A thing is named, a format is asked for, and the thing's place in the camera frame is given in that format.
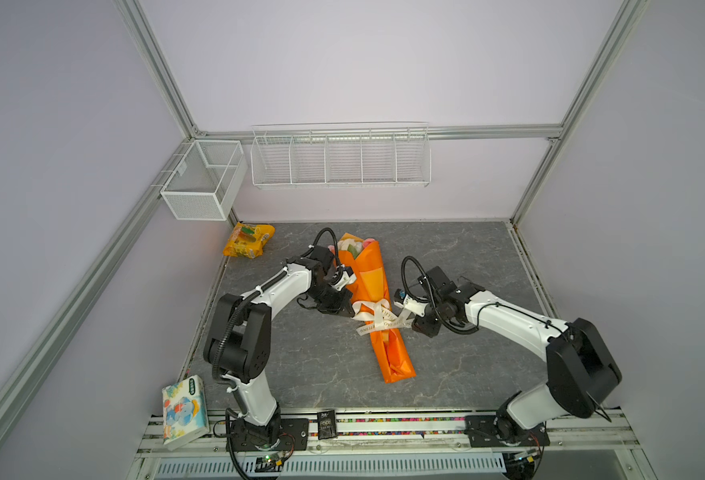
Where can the cream fake rose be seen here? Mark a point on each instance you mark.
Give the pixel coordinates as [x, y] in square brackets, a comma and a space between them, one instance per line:
[351, 246]

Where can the white mesh box basket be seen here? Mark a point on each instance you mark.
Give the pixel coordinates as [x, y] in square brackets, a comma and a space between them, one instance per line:
[206, 180]

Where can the white wire shelf basket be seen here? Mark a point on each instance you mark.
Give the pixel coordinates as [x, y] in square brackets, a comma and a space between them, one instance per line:
[358, 154]

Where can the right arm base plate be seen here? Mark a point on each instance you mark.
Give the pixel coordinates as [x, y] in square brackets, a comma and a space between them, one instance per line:
[487, 431]

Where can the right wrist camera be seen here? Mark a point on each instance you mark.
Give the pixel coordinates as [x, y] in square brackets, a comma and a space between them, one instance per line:
[426, 294]

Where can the colourful tissue pack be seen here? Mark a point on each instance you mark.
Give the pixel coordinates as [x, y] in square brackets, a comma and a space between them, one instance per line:
[185, 416]

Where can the orange wrapping paper sheet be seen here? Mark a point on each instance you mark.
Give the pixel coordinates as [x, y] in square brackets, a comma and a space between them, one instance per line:
[371, 285]

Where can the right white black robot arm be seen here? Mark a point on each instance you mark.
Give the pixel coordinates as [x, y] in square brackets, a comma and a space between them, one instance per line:
[580, 370]

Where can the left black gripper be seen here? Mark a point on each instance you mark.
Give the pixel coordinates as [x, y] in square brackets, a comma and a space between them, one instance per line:
[343, 301]

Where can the cream printed ribbon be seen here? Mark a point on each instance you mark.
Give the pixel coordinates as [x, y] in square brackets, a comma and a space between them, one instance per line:
[377, 316]

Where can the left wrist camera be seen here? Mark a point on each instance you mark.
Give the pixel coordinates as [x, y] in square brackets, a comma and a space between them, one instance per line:
[328, 267]

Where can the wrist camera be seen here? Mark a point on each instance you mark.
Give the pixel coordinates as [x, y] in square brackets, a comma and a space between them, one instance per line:
[328, 267]
[426, 294]

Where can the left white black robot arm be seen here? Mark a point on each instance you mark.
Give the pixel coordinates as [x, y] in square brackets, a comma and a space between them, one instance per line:
[240, 340]

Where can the black box on rail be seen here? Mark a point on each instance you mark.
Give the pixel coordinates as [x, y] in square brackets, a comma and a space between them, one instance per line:
[327, 425]

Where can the yellow snack bag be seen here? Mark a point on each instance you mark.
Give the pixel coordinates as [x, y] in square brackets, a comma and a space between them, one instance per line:
[248, 241]

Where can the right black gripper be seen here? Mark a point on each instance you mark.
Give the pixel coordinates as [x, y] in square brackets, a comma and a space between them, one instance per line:
[424, 327]

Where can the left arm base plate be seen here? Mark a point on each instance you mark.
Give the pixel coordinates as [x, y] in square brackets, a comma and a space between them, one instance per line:
[286, 434]

